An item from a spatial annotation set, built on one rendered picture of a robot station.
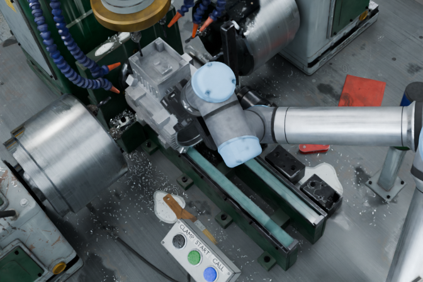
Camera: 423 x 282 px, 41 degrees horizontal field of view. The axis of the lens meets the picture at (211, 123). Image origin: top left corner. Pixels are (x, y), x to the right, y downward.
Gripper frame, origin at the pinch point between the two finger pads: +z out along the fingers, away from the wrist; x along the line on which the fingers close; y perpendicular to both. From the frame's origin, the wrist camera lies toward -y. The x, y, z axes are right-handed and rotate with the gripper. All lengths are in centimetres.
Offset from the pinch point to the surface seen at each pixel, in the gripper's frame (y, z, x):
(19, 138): 20.7, 3.1, 31.3
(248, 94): -4.2, 2.6, -19.5
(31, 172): 12.6, 0.9, 33.9
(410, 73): -31, 15, -72
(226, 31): 10.4, -12.6, -18.4
